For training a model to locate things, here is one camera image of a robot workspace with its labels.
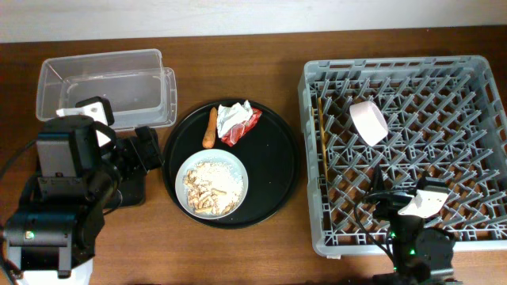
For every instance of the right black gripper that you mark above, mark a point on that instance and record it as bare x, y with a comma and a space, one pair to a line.
390, 203

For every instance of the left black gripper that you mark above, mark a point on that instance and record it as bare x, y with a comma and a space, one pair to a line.
139, 165

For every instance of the pink bowl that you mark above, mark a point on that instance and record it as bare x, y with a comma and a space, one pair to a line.
369, 122

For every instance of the wooden chopstick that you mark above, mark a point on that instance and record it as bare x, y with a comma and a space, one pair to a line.
323, 143
320, 112

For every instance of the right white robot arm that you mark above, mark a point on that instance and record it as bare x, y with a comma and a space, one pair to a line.
419, 254

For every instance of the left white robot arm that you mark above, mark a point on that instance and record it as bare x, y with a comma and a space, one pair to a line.
35, 242

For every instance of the grey dishwasher rack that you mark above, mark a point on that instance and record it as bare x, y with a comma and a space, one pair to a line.
444, 116

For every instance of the black rectangular tray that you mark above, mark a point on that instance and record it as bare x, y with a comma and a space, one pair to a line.
130, 190

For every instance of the clear plastic bin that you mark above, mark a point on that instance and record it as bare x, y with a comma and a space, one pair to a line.
141, 91

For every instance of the orange carrot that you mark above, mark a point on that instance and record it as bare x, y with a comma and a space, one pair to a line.
210, 134

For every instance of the grey plate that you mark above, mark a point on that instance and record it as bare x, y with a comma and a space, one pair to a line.
214, 155

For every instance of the rice and food scraps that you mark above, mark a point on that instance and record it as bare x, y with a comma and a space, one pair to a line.
213, 188

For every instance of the round black serving tray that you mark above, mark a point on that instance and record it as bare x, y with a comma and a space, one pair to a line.
269, 152

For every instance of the crumpled white napkin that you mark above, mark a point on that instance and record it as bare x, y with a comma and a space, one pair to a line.
228, 117

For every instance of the red snack wrapper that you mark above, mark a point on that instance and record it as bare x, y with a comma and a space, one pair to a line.
240, 129

